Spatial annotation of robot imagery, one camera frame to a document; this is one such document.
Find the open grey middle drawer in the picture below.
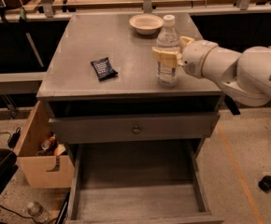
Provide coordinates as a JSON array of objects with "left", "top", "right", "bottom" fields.
[{"left": 65, "top": 140, "right": 223, "bottom": 224}]

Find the clear bottle on floor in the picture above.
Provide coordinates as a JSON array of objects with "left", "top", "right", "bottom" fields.
[{"left": 27, "top": 202, "right": 50, "bottom": 223}]

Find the bottle inside cardboard box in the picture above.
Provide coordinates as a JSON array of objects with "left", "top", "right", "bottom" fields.
[{"left": 41, "top": 136, "right": 56, "bottom": 150}]

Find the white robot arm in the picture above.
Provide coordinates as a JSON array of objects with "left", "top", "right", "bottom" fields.
[{"left": 152, "top": 36, "right": 271, "bottom": 106}]

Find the grey wooden drawer cabinet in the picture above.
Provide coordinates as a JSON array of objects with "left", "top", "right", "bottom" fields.
[{"left": 36, "top": 12, "right": 233, "bottom": 224}]

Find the grey metal rail shelf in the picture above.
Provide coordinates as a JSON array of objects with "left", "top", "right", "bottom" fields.
[{"left": 0, "top": 72, "right": 46, "bottom": 95}]

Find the black power adapter with cable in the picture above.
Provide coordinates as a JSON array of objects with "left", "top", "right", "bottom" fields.
[{"left": 0, "top": 127, "right": 21, "bottom": 148}]

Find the grey top drawer with knob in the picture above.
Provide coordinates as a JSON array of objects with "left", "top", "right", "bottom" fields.
[{"left": 50, "top": 112, "right": 220, "bottom": 144}]

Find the white paper bowl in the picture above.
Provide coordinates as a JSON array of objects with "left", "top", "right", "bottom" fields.
[{"left": 129, "top": 14, "right": 164, "bottom": 35}]

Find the dark blue snack packet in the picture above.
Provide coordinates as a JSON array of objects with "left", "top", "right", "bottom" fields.
[{"left": 91, "top": 57, "right": 118, "bottom": 81}]

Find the cardboard box on floor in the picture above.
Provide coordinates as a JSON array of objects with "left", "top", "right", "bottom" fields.
[{"left": 14, "top": 102, "right": 75, "bottom": 189}]

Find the black chair caster base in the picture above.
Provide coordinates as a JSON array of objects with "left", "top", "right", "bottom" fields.
[{"left": 258, "top": 175, "right": 271, "bottom": 192}]

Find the clear plastic water bottle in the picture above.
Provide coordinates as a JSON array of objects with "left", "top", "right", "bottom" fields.
[{"left": 156, "top": 15, "right": 180, "bottom": 87}]

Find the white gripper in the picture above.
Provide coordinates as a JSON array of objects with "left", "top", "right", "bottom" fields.
[{"left": 151, "top": 36, "right": 218, "bottom": 78}]

